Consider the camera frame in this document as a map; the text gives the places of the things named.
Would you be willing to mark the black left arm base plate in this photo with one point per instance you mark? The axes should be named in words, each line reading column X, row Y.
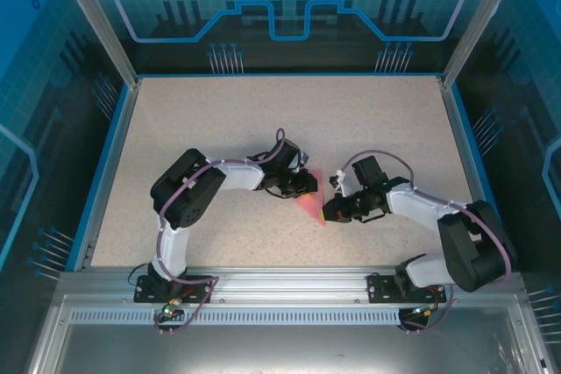
column 146, row 293

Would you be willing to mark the pink square paper sheet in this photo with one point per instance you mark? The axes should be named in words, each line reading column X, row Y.
column 315, row 209

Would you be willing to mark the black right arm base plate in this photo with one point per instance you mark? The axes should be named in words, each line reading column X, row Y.
column 379, row 288

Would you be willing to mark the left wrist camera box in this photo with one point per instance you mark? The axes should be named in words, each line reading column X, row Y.
column 304, row 158

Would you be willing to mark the black electronics box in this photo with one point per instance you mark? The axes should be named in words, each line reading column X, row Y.
column 289, row 284

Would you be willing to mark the aluminium side rail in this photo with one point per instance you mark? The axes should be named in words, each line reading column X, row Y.
column 110, row 172
column 469, row 172

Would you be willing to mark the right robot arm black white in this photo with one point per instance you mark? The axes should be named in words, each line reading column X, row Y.
column 464, row 242

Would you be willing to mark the aluminium frame post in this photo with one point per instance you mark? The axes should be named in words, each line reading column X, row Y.
column 482, row 19
column 101, row 23

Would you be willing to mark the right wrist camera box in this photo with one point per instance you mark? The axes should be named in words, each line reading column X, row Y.
column 339, row 181

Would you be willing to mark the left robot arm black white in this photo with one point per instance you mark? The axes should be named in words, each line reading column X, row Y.
column 193, row 190

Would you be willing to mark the steel sheet panel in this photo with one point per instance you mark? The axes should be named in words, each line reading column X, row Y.
column 280, row 352

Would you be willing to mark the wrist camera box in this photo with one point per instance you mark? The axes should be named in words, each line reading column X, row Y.
column 304, row 158
column 339, row 181

